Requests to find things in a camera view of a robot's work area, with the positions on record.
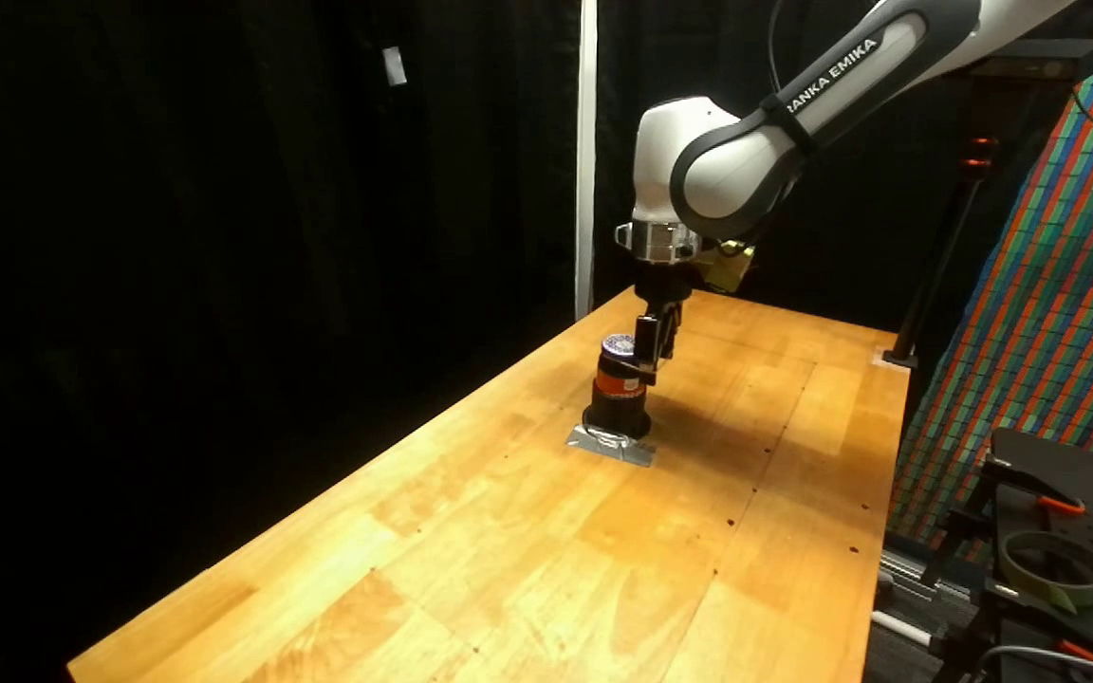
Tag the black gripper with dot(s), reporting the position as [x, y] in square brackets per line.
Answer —
[663, 288]

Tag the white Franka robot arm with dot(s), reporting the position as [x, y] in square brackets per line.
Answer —
[748, 137]

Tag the small red black object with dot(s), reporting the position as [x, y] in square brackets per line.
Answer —
[615, 404]

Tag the white vertical pole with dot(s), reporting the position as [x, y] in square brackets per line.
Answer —
[585, 154]

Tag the black stand at table corner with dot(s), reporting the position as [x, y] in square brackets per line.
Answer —
[949, 240]

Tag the white tag on curtain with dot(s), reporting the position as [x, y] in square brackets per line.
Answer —
[395, 67]

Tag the colourful striped patterned board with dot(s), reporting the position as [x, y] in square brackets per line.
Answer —
[1052, 280]

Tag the grey tape roll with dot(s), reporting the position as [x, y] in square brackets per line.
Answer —
[1052, 568]

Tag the black curtain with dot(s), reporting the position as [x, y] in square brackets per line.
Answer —
[193, 253]

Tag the gold wrist camera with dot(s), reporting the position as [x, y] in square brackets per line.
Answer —
[732, 266]

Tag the grey square base plate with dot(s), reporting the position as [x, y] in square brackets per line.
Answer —
[604, 442]

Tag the aluminium rail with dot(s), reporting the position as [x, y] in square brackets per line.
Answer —
[916, 594]

